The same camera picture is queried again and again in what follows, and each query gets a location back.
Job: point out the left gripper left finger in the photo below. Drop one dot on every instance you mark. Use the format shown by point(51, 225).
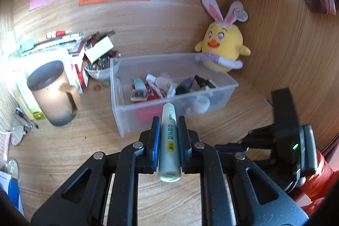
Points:
point(105, 186)

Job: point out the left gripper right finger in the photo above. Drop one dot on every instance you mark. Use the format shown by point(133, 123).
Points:
point(233, 189)

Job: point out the pale green roll-on tube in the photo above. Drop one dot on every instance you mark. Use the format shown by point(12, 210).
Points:
point(169, 167)

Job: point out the dark green pump bottle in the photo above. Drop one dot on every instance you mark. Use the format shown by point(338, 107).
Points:
point(205, 83)

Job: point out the red fabric pouch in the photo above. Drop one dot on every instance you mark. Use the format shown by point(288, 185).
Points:
point(148, 109)

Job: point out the clear tape roll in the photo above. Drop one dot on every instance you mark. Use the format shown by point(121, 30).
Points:
point(201, 104)

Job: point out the brown lidded mug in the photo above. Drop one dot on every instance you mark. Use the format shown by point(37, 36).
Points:
point(57, 98)

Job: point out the clear plastic storage bin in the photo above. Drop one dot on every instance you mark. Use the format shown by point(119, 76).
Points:
point(181, 69)

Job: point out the mint white small tube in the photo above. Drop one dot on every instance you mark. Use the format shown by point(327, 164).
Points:
point(139, 84)

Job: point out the yellow chick plush toy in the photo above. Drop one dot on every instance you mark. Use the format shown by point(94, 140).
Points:
point(222, 44)

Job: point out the bowl of beads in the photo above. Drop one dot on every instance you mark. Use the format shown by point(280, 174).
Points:
point(100, 69)

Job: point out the white rectangular box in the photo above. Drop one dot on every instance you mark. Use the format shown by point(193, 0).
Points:
point(99, 49)

